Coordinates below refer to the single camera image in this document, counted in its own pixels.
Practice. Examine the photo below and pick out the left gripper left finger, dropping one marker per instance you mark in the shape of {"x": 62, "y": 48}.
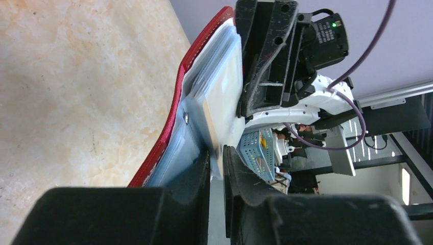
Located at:
{"x": 175, "y": 214}

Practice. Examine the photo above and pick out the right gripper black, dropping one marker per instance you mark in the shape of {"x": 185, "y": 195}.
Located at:
{"x": 266, "y": 30}

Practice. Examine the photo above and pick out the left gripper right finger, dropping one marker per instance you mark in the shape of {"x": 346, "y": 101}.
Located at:
{"x": 257, "y": 213}

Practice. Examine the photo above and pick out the red leather card holder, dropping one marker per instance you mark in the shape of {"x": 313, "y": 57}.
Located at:
{"x": 202, "y": 116}

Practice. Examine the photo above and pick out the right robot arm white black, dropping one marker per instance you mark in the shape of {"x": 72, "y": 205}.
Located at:
{"x": 324, "y": 108}

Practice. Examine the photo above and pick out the blue plastic basket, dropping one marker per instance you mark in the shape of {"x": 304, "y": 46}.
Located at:
{"x": 257, "y": 151}

